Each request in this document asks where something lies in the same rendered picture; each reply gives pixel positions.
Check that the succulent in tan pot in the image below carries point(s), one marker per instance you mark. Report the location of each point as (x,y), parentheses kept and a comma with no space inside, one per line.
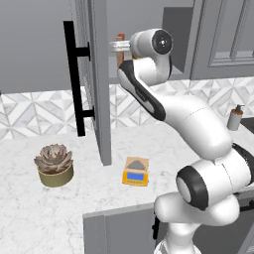
(54,165)

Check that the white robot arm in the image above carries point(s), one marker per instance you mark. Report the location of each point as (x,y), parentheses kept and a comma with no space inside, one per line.
(195,122)

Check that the white soap dispenser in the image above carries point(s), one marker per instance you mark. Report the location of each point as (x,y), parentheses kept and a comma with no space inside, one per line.
(235,118)

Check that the dark grey base cabinet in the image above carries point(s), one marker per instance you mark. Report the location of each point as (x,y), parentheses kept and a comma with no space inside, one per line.
(231,238)

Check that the yellow digital scale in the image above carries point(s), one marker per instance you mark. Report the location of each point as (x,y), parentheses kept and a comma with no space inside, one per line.
(136,172)

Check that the grey open cabinet door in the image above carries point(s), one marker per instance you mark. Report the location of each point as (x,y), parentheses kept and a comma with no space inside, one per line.
(101,82)

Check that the grey base cabinet front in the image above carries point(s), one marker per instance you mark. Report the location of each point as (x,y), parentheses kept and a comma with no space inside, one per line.
(119,231)

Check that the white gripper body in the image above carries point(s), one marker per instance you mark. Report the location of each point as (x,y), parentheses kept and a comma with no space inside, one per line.
(119,46)

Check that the grey open wall cabinet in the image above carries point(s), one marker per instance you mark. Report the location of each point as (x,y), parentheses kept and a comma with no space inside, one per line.
(179,29)

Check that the orange boxed food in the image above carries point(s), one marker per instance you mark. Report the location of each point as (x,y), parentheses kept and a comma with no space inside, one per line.
(120,60)

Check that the grey panelled wall cabinet door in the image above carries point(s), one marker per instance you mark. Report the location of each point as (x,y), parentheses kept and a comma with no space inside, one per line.
(225,39)

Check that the plain grey wall cabinet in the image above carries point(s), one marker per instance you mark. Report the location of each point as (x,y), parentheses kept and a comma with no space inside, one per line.
(33,43)

